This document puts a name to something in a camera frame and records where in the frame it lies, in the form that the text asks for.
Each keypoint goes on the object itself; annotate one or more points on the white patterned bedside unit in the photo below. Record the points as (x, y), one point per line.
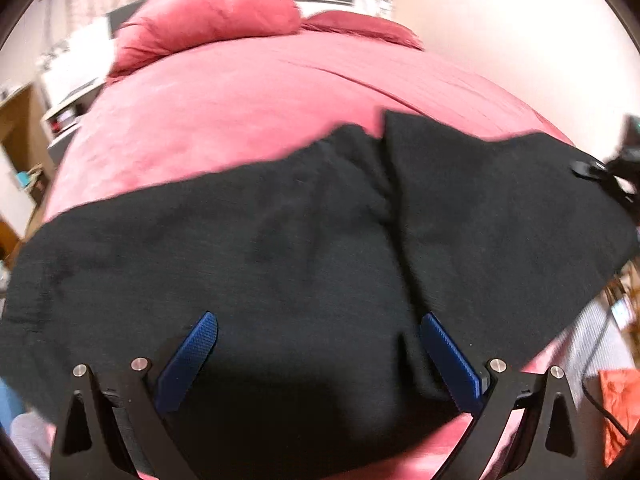
(372, 2)

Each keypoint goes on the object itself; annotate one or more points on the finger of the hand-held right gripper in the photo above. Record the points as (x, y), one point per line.
(592, 169)

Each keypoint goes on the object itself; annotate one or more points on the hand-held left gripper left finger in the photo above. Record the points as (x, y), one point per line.
(192, 355)

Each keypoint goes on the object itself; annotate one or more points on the orange patterned cloth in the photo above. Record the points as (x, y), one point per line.
(620, 410)

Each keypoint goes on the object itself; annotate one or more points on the large red pillow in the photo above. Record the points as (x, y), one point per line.
(200, 20)

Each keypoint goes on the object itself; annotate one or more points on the white bedside table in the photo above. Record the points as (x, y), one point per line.
(75, 65)
(65, 120)

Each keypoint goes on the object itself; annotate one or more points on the pink bed cover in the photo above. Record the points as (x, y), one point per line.
(240, 95)

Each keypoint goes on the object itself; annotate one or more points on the grey striped cloth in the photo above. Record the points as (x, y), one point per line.
(590, 340)

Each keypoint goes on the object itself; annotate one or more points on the black garment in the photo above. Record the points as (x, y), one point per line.
(280, 250)

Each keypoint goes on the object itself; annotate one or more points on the blue cloth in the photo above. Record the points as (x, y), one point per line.
(9, 402)

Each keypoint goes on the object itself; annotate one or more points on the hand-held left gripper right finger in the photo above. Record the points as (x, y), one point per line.
(450, 360)

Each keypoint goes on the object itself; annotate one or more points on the wooden cabinet with white door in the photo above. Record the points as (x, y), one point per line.
(20, 130)

